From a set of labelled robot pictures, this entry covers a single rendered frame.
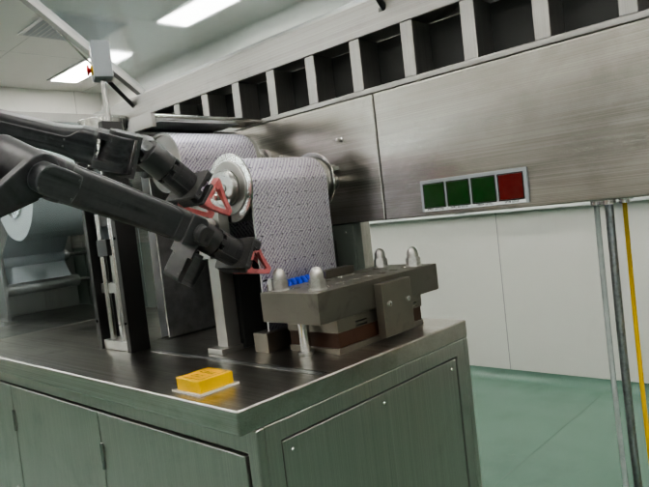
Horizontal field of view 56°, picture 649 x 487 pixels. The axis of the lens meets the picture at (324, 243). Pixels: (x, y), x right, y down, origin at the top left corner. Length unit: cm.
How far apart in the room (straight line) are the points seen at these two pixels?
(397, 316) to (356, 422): 25
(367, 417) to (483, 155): 58
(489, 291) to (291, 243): 278
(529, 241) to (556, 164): 262
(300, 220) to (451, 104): 41
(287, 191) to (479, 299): 284
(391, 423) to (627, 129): 68
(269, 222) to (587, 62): 69
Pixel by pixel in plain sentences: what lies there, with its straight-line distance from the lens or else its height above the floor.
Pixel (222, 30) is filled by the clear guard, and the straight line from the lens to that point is 184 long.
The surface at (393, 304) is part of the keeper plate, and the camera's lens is 126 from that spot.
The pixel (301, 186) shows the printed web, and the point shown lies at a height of 124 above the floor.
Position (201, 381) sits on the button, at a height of 92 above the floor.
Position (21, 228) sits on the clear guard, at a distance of 215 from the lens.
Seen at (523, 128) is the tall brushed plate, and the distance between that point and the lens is 127.
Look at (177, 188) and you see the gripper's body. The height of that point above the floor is 125.
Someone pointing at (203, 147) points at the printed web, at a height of 137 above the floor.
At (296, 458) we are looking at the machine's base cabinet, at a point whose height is 79.
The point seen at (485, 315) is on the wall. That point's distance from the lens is 407.
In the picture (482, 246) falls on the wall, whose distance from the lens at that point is 400.
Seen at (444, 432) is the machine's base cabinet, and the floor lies 68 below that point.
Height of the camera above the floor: 118
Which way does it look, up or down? 3 degrees down
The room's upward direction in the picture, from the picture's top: 6 degrees counter-clockwise
